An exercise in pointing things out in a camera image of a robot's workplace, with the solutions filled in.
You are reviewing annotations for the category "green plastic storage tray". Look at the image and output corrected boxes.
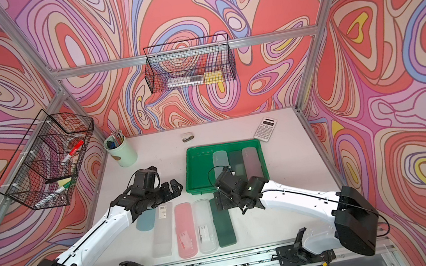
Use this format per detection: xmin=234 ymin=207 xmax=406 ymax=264
xmin=186 ymin=139 xmax=270 ymax=195

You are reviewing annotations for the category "green pen cup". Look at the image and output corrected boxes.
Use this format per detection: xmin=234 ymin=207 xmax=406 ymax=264
xmin=103 ymin=130 xmax=138 ymax=168

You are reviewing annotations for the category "left wire basket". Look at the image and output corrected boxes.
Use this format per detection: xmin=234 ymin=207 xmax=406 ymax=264
xmin=0 ymin=110 xmax=94 ymax=211

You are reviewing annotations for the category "pink pencil case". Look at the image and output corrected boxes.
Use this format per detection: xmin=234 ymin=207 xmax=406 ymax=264
xmin=174 ymin=203 xmax=198 ymax=259

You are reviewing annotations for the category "green white marker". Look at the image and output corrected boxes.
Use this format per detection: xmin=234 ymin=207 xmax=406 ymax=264
xmin=35 ymin=182 xmax=73 ymax=209

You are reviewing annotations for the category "clear box in basket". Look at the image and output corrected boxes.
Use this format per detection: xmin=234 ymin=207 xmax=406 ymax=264
xmin=167 ymin=75 xmax=205 ymax=89

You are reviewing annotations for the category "dark green translucent pencil case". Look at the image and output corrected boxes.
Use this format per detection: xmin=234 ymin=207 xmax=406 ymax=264
xmin=228 ymin=150 xmax=248 ymax=180

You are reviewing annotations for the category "yellow box in basket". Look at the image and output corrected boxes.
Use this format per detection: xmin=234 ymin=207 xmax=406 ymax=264
xmin=203 ymin=70 xmax=224 ymax=85

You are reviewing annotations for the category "wire basket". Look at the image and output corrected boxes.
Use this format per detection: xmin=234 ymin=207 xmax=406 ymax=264
xmin=0 ymin=110 xmax=94 ymax=211
xmin=144 ymin=32 xmax=237 ymax=93

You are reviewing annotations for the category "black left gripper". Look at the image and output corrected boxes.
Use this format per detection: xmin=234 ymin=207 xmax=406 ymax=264
xmin=141 ymin=177 xmax=186 ymax=210

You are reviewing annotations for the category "teal pencil case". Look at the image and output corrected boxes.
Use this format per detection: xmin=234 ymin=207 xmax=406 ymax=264
xmin=136 ymin=209 xmax=156 ymax=232

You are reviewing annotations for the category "white translucent pencil case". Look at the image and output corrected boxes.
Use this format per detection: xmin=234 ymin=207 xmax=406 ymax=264
xmin=193 ymin=199 xmax=219 ymax=255

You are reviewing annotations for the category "frosted white pencil case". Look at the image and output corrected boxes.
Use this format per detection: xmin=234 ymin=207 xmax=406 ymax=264
xmin=212 ymin=150 xmax=229 ymax=176

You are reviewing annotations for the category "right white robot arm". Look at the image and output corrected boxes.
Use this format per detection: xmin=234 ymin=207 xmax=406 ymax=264
xmin=214 ymin=166 xmax=380 ymax=263

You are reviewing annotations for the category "back wire basket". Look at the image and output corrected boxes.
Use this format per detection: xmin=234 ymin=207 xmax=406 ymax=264
xmin=144 ymin=32 xmax=237 ymax=93

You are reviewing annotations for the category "clear frosted pencil case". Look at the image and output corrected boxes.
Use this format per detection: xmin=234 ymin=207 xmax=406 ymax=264
xmin=151 ymin=202 xmax=174 ymax=258

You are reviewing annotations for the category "red marker in basket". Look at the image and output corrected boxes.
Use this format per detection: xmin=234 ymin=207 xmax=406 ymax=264
xmin=61 ymin=140 xmax=84 ymax=165

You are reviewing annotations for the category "white scientific calculator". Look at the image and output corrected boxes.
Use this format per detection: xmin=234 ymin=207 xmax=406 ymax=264
xmin=254 ymin=117 xmax=277 ymax=142

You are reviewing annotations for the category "grey-pink translucent pencil case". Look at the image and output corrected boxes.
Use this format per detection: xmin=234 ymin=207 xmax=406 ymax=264
xmin=242 ymin=147 xmax=264 ymax=179

